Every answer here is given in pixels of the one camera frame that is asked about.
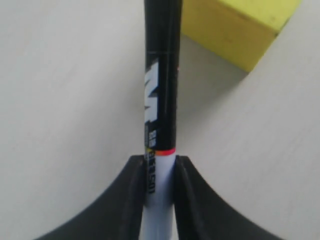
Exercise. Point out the black and white marker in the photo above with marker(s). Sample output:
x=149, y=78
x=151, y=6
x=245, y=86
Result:
x=162, y=25

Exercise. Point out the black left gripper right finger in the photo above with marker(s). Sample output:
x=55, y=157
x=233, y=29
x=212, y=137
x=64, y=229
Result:
x=201, y=214

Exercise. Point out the yellow foam cube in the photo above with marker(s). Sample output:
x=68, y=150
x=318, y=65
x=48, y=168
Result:
x=239, y=31

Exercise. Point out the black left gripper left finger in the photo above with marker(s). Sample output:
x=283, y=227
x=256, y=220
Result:
x=115, y=215

